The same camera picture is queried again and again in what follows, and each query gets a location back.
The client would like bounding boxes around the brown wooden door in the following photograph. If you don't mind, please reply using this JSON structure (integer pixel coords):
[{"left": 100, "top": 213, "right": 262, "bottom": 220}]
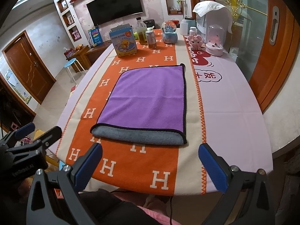
[{"left": 2, "top": 31, "right": 56, "bottom": 104}]

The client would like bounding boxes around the blue duck picture box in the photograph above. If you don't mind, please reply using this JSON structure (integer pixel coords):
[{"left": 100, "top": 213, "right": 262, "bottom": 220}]
[{"left": 109, "top": 23, "right": 137, "bottom": 57}]

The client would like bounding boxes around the pink glass dome ornament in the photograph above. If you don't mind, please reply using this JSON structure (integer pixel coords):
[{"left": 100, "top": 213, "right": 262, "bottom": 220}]
[{"left": 205, "top": 24, "right": 225, "bottom": 56}]

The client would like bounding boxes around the pink rabbit figurine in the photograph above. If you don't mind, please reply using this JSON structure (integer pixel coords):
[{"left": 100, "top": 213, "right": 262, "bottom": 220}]
[{"left": 188, "top": 35, "right": 203, "bottom": 51}]

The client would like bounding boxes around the wooden tv cabinet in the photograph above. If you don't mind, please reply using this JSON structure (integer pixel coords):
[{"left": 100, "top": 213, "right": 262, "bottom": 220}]
[{"left": 66, "top": 41, "right": 111, "bottom": 70}]

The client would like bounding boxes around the wooden sliding door frame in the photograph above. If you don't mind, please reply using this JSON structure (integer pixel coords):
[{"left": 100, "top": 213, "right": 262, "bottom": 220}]
[{"left": 249, "top": 0, "right": 299, "bottom": 112}]

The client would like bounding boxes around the white wall shelf unit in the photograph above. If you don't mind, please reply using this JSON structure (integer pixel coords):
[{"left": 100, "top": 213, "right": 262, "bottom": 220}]
[{"left": 53, "top": 0, "right": 89, "bottom": 47}]

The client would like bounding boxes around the brown spice jar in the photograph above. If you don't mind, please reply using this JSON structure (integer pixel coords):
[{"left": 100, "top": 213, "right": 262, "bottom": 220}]
[{"left": 145, "top": 31, "right": 157, "bottom": 49}]

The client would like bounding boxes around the white teal canister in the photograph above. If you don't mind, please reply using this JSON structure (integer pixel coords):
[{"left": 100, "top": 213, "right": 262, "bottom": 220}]
[{"left": 179, "top": 17, "right": 196, "bottom": 36}]

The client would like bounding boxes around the white cloth on dispenser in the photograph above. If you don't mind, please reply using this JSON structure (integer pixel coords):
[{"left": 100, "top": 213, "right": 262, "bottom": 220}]
[{"left": 192, "top": 1, "right": 233, "bottom": 34}]

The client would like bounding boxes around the blue poster board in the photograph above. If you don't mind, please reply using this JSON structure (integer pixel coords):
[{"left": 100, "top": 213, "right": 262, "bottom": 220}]
[{"left": 88, "top": 27, "right": 103, "bottom": 47}]

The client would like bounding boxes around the blue round stool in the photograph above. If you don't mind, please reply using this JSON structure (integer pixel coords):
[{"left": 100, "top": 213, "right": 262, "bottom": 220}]
[{"left": 64, "top": 58, "right": 86, "bottom": 85}]

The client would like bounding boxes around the clear bottle yellow liquid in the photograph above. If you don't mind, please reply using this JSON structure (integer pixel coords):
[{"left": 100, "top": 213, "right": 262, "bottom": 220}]
[{"left": 136, "top": 17, "right": 147, "bottom": 45}]

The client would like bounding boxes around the purple grey microfiber towel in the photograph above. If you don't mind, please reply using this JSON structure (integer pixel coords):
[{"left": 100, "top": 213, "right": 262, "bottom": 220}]
[{"left": 90, "top": 64, "right": 187, "bottom": 146}]

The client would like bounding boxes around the black wall television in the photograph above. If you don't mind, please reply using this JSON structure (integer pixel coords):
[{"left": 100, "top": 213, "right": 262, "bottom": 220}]
[{"left": 86, "top": 0, "right": 143, "bottom": 26}]

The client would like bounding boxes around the small white pill bottle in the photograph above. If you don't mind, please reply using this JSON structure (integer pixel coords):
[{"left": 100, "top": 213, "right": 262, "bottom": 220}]
[{"left": 189, "top": 26, "right": 198, "bottom": 36}]

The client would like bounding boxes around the blue snow globe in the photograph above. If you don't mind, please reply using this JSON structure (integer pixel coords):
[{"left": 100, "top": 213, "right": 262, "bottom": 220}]
[{"left": 161, "top": 20, "right": 178, "bottom": 44}]

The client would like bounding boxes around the white water dispenser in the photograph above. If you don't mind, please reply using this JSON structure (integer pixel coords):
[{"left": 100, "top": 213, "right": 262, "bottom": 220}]
[{"left": 195, "top": 11, "right": 228, "bottom": 42}]

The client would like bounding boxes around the orange H-pattern blanket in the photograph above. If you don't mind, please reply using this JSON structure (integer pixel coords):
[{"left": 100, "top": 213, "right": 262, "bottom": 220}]
[{"left": 52, "top": 31, "right": 207, "bottom": 196}]

